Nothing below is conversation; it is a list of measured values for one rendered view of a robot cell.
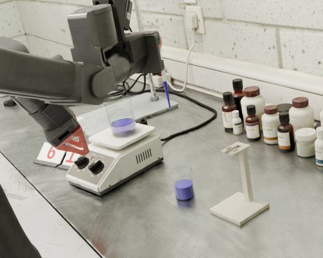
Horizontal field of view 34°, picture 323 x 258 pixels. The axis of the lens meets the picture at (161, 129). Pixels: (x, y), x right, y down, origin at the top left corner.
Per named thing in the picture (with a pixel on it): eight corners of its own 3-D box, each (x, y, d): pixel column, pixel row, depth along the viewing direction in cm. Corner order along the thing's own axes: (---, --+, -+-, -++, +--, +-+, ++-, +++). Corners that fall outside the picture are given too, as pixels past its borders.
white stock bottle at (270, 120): (271, 135, 130) (268, 102, 127) (288, 138, 127) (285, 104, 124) (260, 143, 127) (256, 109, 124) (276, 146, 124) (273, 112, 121)
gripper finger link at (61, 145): (93, 132, 116) (66, 104, 111) (102, 148, 111) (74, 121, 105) (69, 151, 117) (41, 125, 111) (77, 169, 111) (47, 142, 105)
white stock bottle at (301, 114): (320, 136, 125) (317, 96, 121) (308, 145, 121) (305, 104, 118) (298, 133, 129) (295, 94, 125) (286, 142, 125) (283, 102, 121)
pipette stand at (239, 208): (240, 226, 96) (230, 162, 91) (209, 212, 102) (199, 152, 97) (269, 207, 100) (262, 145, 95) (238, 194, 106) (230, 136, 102)
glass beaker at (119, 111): (122, 142, 120) (115, 107, 117) (105, 137, 125) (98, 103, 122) (145, 130, 124) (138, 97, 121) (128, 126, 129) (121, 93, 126)
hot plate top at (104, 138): (118, 150, 117) (117, 147, 117) (86, 141, 126) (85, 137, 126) (157, 130, 125) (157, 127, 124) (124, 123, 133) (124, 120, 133)
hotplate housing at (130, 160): (100, 198, 115) (92, 165, 112) (66, 184, 125) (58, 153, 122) (172, 156, 129) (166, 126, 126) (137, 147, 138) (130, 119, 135)
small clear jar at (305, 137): (322, 151, 117) (320, 129, 115) (309, 159, 115) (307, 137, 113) (305, 147, 121) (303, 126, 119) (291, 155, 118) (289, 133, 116)
